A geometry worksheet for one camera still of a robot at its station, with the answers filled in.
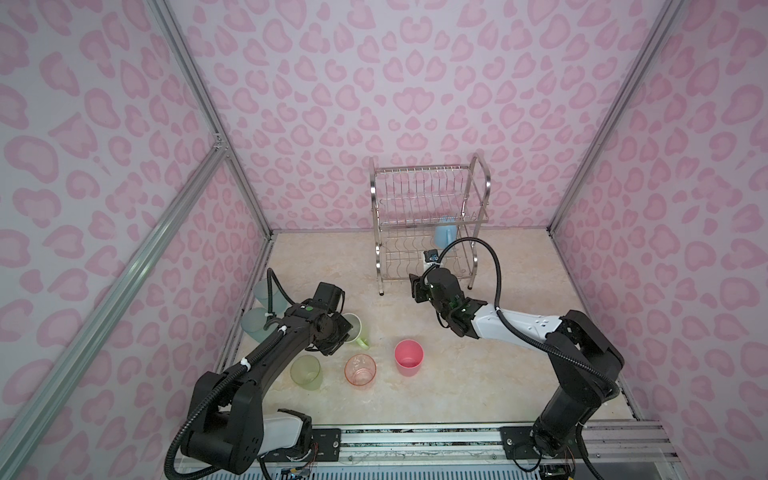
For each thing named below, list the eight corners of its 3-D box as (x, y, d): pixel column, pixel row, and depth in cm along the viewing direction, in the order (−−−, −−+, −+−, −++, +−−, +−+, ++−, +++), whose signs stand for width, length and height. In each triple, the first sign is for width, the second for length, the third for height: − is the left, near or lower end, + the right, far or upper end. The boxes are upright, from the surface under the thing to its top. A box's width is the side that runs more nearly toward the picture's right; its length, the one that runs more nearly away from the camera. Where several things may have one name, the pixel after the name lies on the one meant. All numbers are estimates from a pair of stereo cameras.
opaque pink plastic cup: (394, 380, 85) (394, 367, 77) (394, 354, 90) (394, 339, 82) (422, 380, 85) (424, 367, 77) (420, 354, 90) (422, 339, 82)
